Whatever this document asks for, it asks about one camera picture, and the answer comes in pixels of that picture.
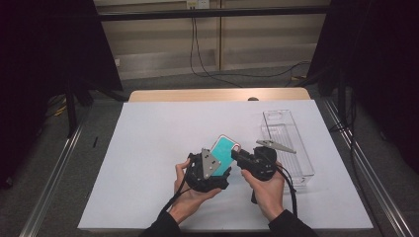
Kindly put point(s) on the clear plastic storage box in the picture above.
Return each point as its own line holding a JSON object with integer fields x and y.
{"x": 290, "y": 144}

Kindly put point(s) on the light wooden table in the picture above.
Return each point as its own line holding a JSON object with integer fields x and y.
{"x": 197, "y": 94}

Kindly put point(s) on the person's right hand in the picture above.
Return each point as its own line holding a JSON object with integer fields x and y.
{"x": 268, "y": 194}

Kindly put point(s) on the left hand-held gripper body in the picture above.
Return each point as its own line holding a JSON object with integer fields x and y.
{"x": 206, "y": 171}

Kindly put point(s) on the metal floor rail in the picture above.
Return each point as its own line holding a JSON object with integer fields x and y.
{"x": 49, "y": 184}
{"x": 369, "y": 171}

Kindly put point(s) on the person's left hand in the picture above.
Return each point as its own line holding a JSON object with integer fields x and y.
{"x": 191, "y": 200}

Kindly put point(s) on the black horizontal bar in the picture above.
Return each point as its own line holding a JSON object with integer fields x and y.
{"x": 214, "y": 13}

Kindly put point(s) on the white table sheet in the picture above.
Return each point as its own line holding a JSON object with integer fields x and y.
{"x": 148, "y": 138}

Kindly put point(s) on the teal phone case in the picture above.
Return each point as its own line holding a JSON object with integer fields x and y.
{"x": 223, "y": 153}

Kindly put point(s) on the white wall socket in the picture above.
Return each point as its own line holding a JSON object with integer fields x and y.
{"x": 197, "y": 4}

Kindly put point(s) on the black metal stand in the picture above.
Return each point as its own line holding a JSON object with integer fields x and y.
{"x": 70, "y": 112}

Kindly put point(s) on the small black floor item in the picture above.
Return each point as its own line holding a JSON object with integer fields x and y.
{"x": 95, "y": 142}

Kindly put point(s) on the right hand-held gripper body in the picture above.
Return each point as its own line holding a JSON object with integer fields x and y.
{"x": 262, "y": 163}

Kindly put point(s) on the black curtain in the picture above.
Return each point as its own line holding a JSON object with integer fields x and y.
{"x": 39, "y": 65}
{"x": 378, "y": 65}

